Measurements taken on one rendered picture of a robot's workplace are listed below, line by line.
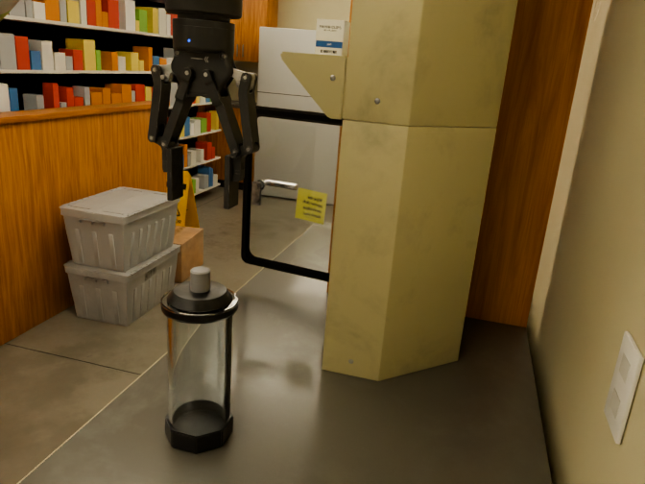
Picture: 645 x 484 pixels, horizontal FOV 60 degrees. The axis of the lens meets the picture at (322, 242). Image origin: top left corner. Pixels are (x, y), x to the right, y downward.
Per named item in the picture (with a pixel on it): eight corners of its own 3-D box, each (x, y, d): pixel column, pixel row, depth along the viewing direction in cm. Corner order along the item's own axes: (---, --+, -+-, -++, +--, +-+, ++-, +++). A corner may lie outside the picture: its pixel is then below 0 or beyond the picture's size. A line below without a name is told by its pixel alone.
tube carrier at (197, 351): (245, 414, 90) (250, 291, 83) (215, 456, 80) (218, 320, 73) (184, 399, 92) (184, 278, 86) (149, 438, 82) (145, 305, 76)
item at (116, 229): (182, 244, 355) (182, 194, 345) (127, 276, 300) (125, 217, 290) (125, 234, 365) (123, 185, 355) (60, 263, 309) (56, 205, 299)
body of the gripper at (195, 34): (248, 23, 71) (246, 98, 74) (187, 19, 73) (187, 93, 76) (222, 17, 64) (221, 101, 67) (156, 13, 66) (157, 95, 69)
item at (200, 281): (242, 305, 83) (244, 264, 81) (214, 331, 75) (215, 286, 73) (186, 295, 86) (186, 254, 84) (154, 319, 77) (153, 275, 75)
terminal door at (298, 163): (350, 287, 134) (367, 117, 122) (240, 262, 145) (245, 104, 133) (351, 286, 135) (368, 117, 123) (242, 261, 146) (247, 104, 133)
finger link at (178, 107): (194, 71, 68) (184, 65, 69) (162, 151, 73) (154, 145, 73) (208, 71, 72) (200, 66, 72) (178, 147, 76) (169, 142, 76)
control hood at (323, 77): (376, 108, 122) (381, 60, 119) (342, 119, 92) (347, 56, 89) (325, 104, 125) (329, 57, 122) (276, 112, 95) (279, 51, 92)
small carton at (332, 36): (347, 57, 103) (350, 22, 101) (342, 57, 99) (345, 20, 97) (321, 55, 104) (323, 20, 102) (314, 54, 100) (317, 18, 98)
